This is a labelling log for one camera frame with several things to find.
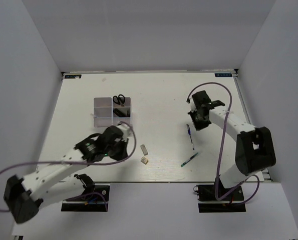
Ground yellow eraser with barcode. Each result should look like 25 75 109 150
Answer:
140 157 149 165

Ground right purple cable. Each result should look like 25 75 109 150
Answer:
186 81 261 202

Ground blue gel pen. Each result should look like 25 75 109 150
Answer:
186 124 195 150

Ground white organizer box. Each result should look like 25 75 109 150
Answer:
93 97 112 128
112 97 132 125

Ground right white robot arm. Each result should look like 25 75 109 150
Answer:
187 90 276 201

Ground left white organizer box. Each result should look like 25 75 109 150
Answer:
93 97 112 128

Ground left blue table label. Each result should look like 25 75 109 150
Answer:
64 74 82 79

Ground white eraser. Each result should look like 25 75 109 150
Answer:
140 144 148 156

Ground black handled scissors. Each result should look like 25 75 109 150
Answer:
112 94 126 107

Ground green pen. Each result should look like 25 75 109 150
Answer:
180 152 199 167

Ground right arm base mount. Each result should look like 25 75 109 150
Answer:
192 183 247 214

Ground blue table label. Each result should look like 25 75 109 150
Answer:
64 74 82 79
214 72 232 78

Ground right white organizer box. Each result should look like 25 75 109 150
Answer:
112 97 132 125

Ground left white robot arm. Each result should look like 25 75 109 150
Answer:
4 121 135 224

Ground right blue table label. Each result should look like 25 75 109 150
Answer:
214 72 232 78

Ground purple highlighter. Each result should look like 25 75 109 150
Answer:
113 108 127 118

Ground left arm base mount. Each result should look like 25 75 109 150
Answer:
61 174 110 212

